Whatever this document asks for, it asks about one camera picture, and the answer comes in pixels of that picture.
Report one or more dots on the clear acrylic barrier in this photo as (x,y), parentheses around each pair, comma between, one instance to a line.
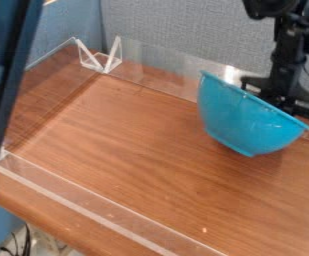
(110,168)

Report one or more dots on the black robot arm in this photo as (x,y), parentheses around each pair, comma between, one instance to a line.
(290,15)

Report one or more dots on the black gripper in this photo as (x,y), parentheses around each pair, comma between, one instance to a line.
(281,89)

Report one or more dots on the blue plastic bowl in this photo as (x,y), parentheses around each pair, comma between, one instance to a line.
(241,121)

